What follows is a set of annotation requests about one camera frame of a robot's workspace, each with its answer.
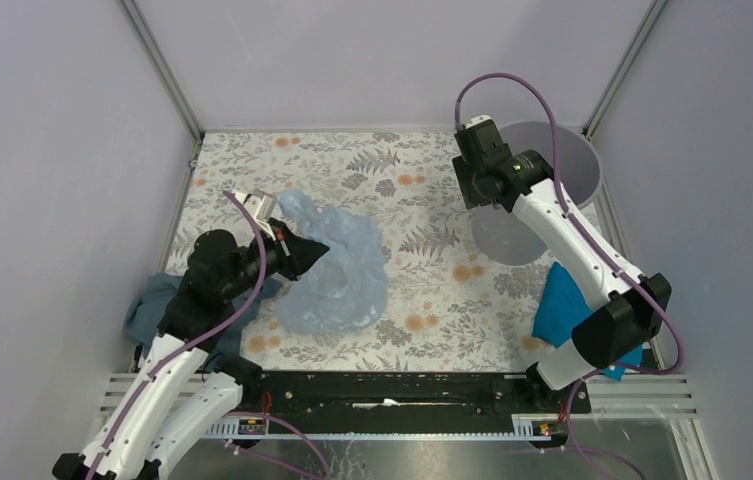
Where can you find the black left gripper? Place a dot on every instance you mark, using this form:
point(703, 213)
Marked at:
point(305, 251)

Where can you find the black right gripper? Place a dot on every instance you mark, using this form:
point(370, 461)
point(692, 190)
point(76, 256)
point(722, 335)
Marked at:
point(470, 196)

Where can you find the light blue plastic trash bag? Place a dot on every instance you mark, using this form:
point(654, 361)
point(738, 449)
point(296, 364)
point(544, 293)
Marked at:
point(346, 290)

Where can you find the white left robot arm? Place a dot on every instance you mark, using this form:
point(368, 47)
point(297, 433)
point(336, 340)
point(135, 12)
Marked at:
point(145, 438)

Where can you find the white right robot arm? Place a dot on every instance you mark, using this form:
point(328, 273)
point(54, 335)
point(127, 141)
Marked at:
point(599, 271)

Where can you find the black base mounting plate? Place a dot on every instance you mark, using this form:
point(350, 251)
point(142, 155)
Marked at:
point(408, 396)

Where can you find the floral patterned table mat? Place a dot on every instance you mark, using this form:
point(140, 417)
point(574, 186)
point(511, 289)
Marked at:
point(450, 307)

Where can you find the bright blue cloth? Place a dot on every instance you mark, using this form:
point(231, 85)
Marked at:
point(558, 305)

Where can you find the grey-blue cloth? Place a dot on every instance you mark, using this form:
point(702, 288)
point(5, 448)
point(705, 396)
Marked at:
point(149, 307)

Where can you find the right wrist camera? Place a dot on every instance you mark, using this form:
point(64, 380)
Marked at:
point(481, 122)

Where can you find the slotted cable duct rail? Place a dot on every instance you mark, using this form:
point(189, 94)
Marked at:
point(474, 428)

